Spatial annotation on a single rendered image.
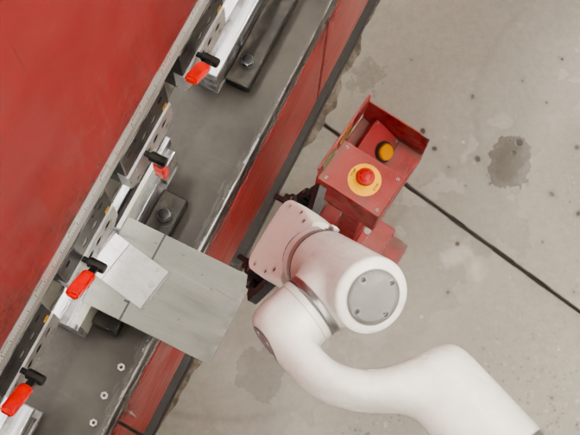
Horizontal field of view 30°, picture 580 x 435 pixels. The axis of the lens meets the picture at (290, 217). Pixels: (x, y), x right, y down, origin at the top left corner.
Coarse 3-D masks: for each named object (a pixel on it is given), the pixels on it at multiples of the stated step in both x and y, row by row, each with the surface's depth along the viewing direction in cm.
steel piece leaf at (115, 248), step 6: (114, 240) 202; (120, 240) 202; (108, 246) 202; (114, 246) 202; (120, 246) 202; (126, 246) 202; (102, 252) 201; (108, 252) 201; (114, 252) 201; (120, 252) 201; (102, 258) 201; (108, 258) 201; (114, 258) 201; (108, 264) 201; (108, 270) 200; (102, 276) 200
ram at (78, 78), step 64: (0, 0) 104; (64, 0) 119; (128, 0) 139; (192, 0) 168; (0, 64) 110; (64, 64) 128; (128, 64) 152; (0, 128) 118; (64, 128) 138; (0, 192) 127; (64, 192) 151; (0, 256) 138; (64, 256) 166; (0, 320) 150
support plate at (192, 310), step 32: (128, 224) 203; (160, 256) 202; (192, 256) 202; (96, 288) 200; (160, 288) 200; (192, 288) 200; (224, 288) 200; (128, 320) 198; (160, 320) 198; (192, 320) 199; (224, 320) 199; (192, 352) 197
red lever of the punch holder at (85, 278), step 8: (88, 264) 174; (96, 264) 174; (104, 264) 174; (88, 272) 172; (96, 272) 174; (104, 272) 175; (80, 280) 170; (88, 280) 170; (72, 288) 168; (80, 288) 168; (72, 296) 168
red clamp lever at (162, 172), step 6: (150, 156) 180; (156, 156) 180; (162, 156) 181; (156, 162) 181; (162, 162) 180; (156, 168) 184; (162, 168) 184; (156, 174) 188; (162, 174) 186; (168, 174) 189
